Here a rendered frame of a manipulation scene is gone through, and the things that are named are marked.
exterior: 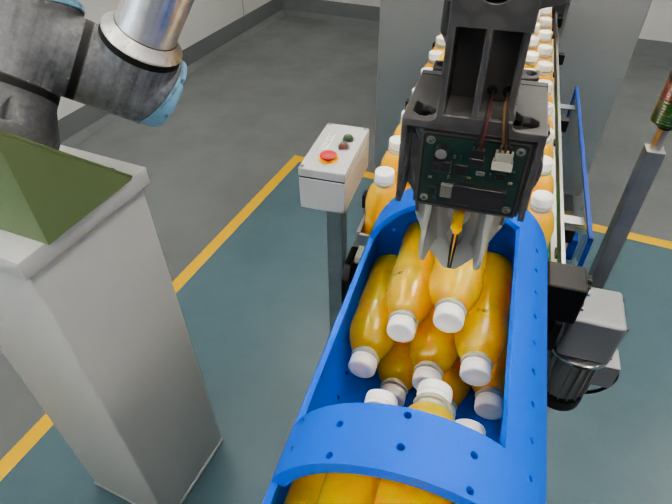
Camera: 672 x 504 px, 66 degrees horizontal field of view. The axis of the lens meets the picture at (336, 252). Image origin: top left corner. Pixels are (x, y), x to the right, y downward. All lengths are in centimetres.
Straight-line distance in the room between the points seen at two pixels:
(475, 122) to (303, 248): 229
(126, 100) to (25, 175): 25
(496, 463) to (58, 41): 93
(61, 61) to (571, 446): 183
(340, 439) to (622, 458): 164
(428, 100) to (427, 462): 32
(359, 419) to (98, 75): 79
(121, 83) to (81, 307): 44
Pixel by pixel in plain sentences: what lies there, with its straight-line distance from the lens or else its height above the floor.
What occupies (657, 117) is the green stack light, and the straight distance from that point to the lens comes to 124.
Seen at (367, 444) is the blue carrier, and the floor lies 123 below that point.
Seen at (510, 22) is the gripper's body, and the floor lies 159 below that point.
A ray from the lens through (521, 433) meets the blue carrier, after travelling 57.
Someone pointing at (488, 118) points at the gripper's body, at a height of 155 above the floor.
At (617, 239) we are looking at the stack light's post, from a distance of 140.
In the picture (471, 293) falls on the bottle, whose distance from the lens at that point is 69.
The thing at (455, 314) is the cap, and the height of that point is 118.
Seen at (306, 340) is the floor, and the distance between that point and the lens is 214.
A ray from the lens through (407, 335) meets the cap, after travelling 71.
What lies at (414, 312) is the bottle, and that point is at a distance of 72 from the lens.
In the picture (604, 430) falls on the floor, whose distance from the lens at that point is 211.
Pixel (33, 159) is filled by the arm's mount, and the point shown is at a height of 125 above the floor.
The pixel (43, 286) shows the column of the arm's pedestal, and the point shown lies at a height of 102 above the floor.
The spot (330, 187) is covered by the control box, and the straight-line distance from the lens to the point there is 106.
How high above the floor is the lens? 167
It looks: 42 degrees down
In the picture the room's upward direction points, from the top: 1 degrees counter-clockwise
